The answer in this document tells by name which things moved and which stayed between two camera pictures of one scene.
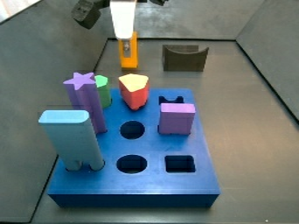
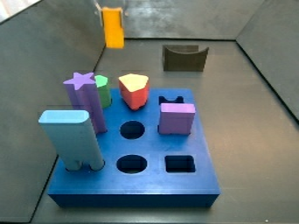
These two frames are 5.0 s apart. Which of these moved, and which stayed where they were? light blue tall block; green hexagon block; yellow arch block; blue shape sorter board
Moved: yellow arch block
Stayed: blue shape sorter board; light blue tall block; green hexagon block
